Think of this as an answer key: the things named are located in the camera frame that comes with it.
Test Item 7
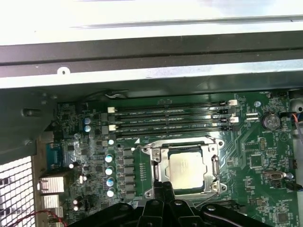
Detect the silver coin battery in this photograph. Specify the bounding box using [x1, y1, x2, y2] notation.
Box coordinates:
[260, 112, 281, 131]

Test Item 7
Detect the metal wire locking lever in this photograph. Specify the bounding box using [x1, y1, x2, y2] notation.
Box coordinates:
[152, 162, 163, 184]
[212, 153, 221, 179]

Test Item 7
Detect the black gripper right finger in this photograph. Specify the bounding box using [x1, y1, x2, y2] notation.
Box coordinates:
[163, 181, 250, 227]

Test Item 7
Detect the CPU with silver top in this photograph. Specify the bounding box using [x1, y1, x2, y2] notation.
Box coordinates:
[165, 145, 206, 191]

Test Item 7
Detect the black PC case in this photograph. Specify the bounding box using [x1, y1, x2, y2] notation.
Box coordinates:
[0, 35, 303, 227]

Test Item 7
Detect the red wire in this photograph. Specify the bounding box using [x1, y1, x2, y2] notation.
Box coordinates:
[13, 210, 70, 227]

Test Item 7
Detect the CPU socket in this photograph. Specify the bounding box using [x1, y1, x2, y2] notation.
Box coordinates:
[139, 138, 227, 198]

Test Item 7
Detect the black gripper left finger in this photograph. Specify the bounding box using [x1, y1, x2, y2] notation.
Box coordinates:
[68, 181, 167, 227]

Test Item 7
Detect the silver port block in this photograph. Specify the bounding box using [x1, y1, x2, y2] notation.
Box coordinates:
[37, 176, 66, 195]

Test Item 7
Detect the blue port connector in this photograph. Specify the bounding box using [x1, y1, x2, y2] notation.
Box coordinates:
[46, 141, 73, 171]

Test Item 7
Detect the green motherboard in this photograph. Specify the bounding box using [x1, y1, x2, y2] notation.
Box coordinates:
[37, 91, 296, 227]

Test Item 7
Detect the metal drive cage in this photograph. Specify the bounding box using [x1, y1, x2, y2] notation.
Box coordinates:
[287, 89, 303, 227]

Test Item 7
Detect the internal USB port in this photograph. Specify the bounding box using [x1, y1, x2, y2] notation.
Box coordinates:
[262, 170, 284, 182]

